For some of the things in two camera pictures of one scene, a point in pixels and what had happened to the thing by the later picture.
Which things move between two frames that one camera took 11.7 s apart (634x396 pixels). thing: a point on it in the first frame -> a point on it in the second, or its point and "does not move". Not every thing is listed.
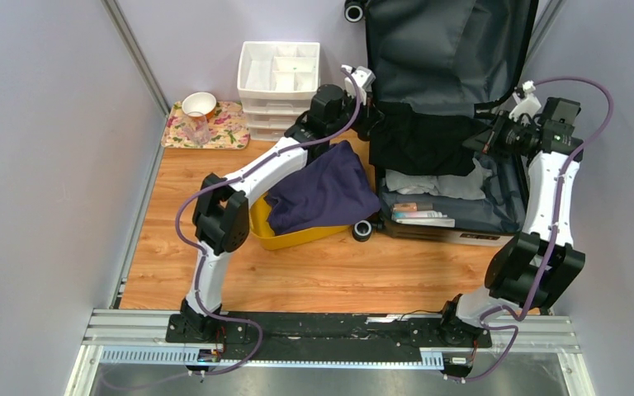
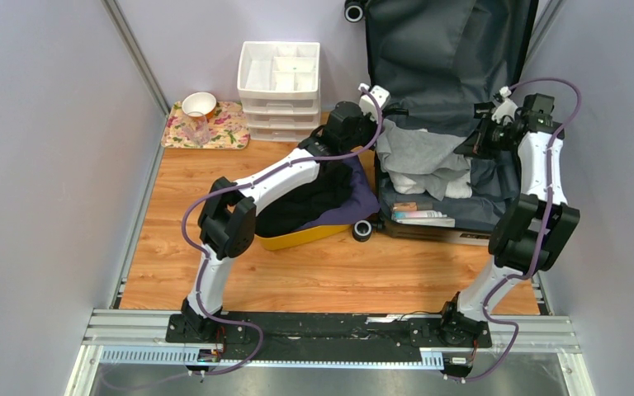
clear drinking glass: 198,129 does not move
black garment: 402,141 -> 329,190
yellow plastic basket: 262,229 does not move
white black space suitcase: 450,54 does not move
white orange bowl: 200,102 does not move
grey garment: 467,183 -> 429,157
